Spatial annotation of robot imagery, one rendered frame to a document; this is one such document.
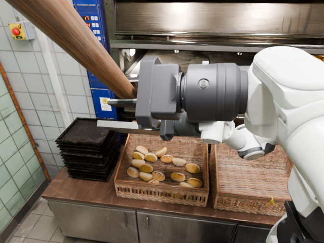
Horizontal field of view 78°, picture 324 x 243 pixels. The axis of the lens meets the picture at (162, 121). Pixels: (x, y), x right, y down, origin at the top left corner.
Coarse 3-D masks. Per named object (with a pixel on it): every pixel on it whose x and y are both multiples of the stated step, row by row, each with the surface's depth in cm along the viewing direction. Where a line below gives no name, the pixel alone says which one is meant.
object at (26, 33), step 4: (8, 24) 120; (12, 24) 120; (16, 24) 119; (20, 24) 119; (24, 24) 120; (28, 24) 124; (12, 28) 121; (16, 28) 121; (20, 28) 120; (24, 28) 121; (28, 28) 124; (20, 32) 122; (24, 32) 122; (28, 32) 124; (32, 32) 127; (12, 36) 124; (16, 36) 123; (20, 36) 123; (24, 36) 123; (28, 36) 124; (32, 36) 127
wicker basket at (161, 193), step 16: (128, 144) 140; (144, 144) 154; (160, 144) 153; (176, 144) 151; (192, 144) 150; (128, 160) 143; (144, 160) 152; (160, 160) 152; (192, 160) 152; (128, 176) 138; (192, 176) 138; (208, 176) 117; (128, 192) 123; (144, 192) 128; (160, 192) 127; (176, 192) 116; (192, 192) 115; (208, 192) 112
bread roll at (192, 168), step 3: (186, 165) 141; (189, 165) 140; (192, 165) 139; (195, 165) 139; (186, 168) 140; (189, 168) 139; (192, 168) 139; (195, 168) 138; (198, 168) 138; (189, 171) 139; (192, 171) 139; (195, 171) 138; (198, 171) 139
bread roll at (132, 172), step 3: (129, 168) 138; (132, 168) 137; (129, 171) 137; (132, 171) 136; (135, 171) 136; (129, 174) 136; (132, 174) 135; (135, 174) 135; (138, 174) 137; (132, 177) 136; (135, 177) 136
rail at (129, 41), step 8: (112, 40) 110; (120, 40) 110; (128, 40) 109; (136, 40) 108; (144, 40) 108; (152, 40) 108; (160, 40) 107; (304, 48) 99; (312, 48) 99; (320, 48) 98
